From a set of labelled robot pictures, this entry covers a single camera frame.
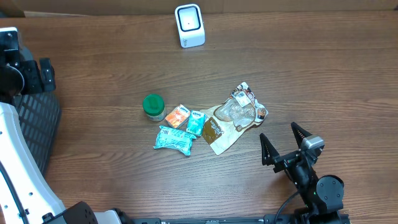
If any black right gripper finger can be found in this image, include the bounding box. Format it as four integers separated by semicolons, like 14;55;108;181
291;122;312;148
259;133;279;166

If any beige Pantree snack bag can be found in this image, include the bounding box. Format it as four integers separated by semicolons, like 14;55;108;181
201;82;268;156

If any teal Kleenex tissue pack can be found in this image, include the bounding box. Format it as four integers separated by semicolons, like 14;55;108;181
186;110;206;136

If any teal snack packet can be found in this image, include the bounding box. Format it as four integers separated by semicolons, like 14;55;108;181
154;126;197;156

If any orange snack packet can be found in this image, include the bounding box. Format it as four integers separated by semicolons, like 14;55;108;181
165;104;191;129

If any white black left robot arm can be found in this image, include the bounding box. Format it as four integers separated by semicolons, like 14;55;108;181
1;65;121;224

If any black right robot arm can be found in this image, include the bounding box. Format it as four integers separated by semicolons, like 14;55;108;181
259;122;350;224

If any white barcode scanner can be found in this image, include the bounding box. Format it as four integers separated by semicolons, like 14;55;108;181
175;4;206;49

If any grey plastic basket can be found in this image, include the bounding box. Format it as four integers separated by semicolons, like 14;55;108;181
11;79;62;175

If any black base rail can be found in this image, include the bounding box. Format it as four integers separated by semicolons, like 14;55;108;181
133;213;351;224

